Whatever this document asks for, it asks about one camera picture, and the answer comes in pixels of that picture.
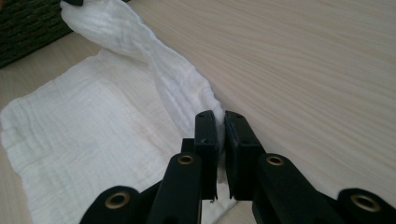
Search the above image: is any green woven basket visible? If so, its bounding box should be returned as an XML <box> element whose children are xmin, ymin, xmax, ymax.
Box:
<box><xmin>0</xmin><ymin>0</ymin><xmax>75</xmax><ymax>69</ymax></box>

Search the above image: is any white cartoon print cloth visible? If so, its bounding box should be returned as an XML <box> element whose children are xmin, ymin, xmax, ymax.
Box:
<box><xmin>0</xmin><ymin>0</ymin><xmax>239</xmax><ymax>224</ymax></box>

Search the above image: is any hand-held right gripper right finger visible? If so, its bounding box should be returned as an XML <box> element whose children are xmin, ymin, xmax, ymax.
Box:
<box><xmin>223</xmin><ymin>110</ymin><xmax>267</xmax><ymax>202</ymax></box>

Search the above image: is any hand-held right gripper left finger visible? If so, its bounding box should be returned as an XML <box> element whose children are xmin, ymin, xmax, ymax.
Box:
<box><xmin>181</xmin><ymin>109</ymin><xmax>219</xmax><ymax>201</ymax></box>

